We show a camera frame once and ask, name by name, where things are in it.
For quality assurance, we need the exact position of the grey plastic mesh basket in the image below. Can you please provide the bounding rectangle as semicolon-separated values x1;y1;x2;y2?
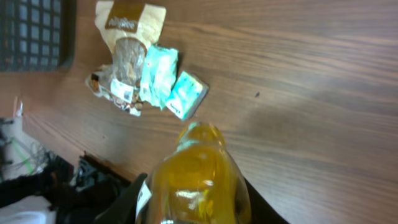
1;0;77;72

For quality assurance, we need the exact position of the brown Pantree snack pouch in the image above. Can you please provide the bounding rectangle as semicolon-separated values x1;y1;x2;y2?
85;1;167;116

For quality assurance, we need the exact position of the teal white packet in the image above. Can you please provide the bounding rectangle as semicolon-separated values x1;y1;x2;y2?
139;45;178;110

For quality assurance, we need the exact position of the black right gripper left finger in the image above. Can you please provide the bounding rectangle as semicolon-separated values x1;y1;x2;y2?
93;173;148;224

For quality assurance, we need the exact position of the teal white carton pack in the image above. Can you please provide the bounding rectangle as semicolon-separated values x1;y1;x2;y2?
166;71;209;121

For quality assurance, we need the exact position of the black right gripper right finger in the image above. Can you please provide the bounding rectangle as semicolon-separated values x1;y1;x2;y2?
244;179;289;224

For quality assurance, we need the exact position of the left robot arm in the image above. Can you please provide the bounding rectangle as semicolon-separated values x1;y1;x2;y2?
1;157;124;224

